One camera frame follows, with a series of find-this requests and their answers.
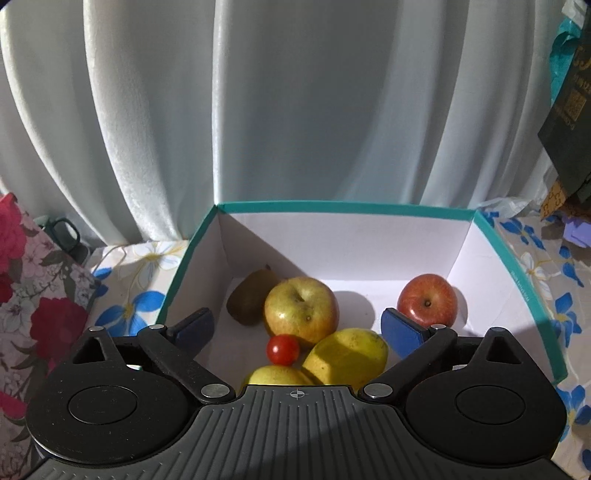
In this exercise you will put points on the teal print plastic bag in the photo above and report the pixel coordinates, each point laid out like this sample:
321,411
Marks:
561,50

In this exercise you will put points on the yellow-green apple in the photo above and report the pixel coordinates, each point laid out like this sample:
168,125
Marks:
346,355

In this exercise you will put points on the brown kiwi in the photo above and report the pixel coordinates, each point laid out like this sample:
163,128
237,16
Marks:
247,302

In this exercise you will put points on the small red apple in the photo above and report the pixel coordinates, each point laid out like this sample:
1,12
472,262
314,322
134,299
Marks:
427,297

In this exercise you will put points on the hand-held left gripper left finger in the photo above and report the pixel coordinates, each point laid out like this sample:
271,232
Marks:
194,330

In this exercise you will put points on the large dark red apple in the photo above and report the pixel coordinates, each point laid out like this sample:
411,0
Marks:
300,314

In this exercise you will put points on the yellow pear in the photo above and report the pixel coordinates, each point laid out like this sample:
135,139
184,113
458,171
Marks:
272,376

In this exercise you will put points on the red floral cloth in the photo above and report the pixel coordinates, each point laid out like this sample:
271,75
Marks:
46,300

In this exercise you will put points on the teal cardboard box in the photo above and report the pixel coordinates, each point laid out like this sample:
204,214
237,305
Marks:
346,240

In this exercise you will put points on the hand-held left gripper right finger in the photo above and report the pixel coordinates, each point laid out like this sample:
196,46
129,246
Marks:
401,334

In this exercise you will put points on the dark green bag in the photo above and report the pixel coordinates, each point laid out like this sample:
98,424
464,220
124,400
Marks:
570,138

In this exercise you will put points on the white curtain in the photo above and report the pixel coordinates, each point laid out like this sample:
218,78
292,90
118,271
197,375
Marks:
277,115

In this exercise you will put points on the blue flower tablecloth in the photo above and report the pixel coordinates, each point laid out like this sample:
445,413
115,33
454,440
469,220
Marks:
134,270

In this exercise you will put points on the brown patterned bag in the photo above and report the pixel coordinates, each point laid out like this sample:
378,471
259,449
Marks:
556,198

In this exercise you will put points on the red cherry tomato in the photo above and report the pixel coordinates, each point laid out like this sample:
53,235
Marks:
283,349

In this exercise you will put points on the purple box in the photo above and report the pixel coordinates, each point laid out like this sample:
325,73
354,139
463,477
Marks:
577,231

